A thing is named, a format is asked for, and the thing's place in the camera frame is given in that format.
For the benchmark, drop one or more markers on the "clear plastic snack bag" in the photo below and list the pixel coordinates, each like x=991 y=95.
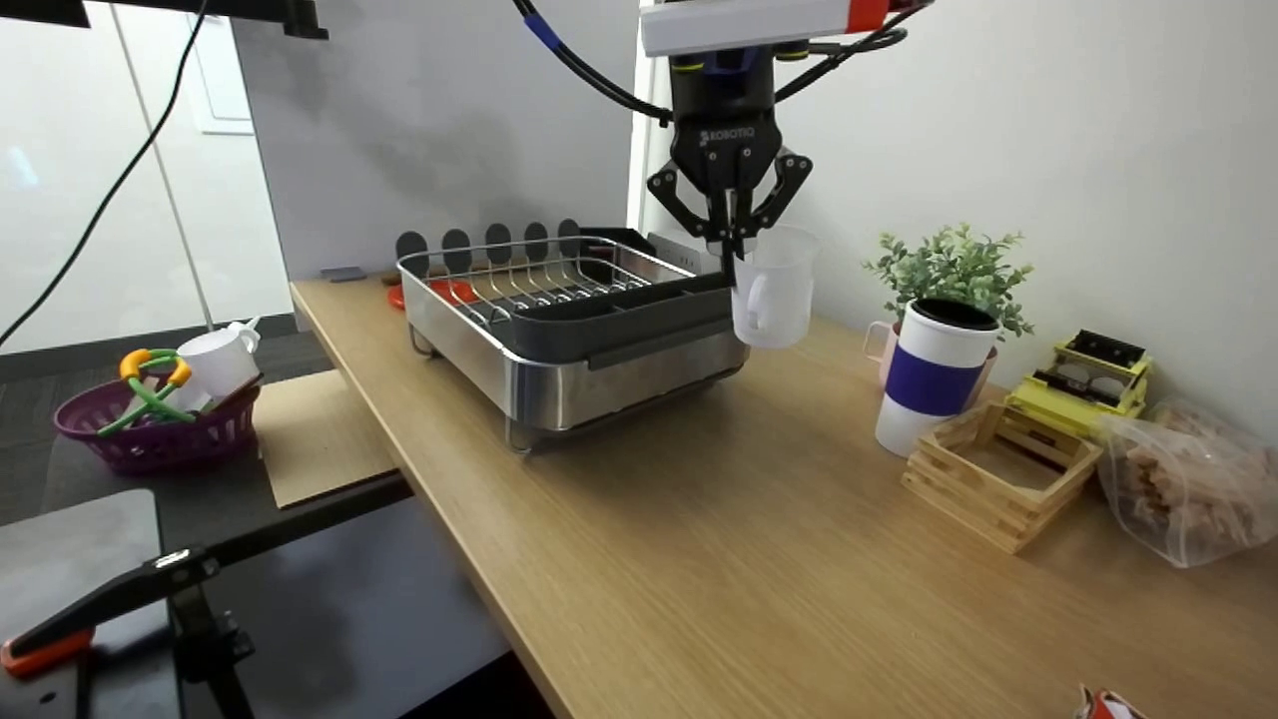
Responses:
x=1190 y=493

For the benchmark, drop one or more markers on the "dark grey cutlery holder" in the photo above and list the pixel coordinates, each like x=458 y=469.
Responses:
x=624 y=321

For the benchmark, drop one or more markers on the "purple plastic basket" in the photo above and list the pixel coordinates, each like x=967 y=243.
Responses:
x=161 y=436

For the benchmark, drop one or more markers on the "small red white toy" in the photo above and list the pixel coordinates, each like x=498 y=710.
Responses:
x=1109 y=703

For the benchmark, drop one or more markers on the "white ceramic mug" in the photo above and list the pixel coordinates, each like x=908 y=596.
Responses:
x=773 y=301

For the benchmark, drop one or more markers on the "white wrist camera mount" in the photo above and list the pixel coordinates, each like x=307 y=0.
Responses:
x=758 y=26

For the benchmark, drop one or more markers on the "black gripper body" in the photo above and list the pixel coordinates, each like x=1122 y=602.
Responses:
x=723 y=115

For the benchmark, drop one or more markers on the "small wooden crate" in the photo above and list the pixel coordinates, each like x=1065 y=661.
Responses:
x=999 y=473

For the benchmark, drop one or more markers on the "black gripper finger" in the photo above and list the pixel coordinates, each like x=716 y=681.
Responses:
x=780 y=195
x=685 y=195

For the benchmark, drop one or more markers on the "green plant in pink pot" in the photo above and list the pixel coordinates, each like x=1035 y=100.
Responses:
x=951 y=267

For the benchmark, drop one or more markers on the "light wooden board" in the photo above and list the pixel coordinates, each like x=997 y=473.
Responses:
x=323 y=434

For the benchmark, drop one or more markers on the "white plastic pitcher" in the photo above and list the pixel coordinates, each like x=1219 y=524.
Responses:
x=219 y=361

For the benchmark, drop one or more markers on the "black tripod stand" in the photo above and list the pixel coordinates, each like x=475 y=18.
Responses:
x=201 y=586

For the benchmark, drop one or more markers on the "yellow toy truck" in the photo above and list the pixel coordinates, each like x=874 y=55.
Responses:
x=1078 y=384

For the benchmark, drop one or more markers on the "colourful plastic toys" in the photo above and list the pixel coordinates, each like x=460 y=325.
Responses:
x=145 y=384

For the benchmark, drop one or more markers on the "white cup with blue band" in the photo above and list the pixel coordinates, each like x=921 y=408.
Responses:
x=933 y=380

